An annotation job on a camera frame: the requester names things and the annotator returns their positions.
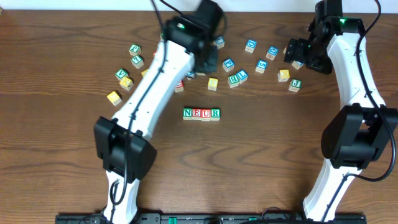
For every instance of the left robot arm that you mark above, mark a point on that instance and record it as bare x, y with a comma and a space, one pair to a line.
122, 142

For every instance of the blue number 5 block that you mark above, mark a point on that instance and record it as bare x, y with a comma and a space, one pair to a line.
261, 66

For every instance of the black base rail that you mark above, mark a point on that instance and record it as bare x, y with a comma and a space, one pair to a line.
155, 218

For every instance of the yellow letter K block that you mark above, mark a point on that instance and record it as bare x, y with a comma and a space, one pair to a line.
126, 83

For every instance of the blue letter D block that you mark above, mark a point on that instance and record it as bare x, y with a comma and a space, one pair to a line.
250, 45

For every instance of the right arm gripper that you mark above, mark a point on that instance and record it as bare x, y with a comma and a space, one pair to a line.
296, 51

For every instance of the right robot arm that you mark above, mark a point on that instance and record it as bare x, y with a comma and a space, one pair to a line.
359, 141

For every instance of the green letter V block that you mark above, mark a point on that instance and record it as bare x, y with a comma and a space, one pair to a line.
121, 73

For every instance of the green letter R block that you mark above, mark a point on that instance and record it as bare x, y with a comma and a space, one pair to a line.
215, 114

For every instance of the yellow letter O block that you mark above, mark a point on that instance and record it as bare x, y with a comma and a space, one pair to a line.
144, 73

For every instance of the yellow letter G block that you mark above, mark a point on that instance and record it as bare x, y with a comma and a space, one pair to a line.
114, 97

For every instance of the yellow letter S block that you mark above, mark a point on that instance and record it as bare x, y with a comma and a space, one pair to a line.
213, 84

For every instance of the green letter B block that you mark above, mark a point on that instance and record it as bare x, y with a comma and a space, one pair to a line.
233, 81

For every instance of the red letter U block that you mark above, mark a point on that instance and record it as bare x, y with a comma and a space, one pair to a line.
179, 87

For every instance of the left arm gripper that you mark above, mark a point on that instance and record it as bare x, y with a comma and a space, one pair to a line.
207, 62

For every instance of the red letter E block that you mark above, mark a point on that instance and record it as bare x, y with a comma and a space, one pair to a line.
196, 114

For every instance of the green letter N block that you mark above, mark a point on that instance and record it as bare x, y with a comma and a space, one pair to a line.
187, 113

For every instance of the green letter J block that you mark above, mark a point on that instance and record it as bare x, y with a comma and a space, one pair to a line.
295, 85

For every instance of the blue letter T block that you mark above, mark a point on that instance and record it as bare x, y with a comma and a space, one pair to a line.
191, 75

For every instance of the blue letter P block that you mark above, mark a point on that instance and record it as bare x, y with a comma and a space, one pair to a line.
228, 65

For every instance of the blue number 2 block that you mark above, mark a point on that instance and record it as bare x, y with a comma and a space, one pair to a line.
297, 65

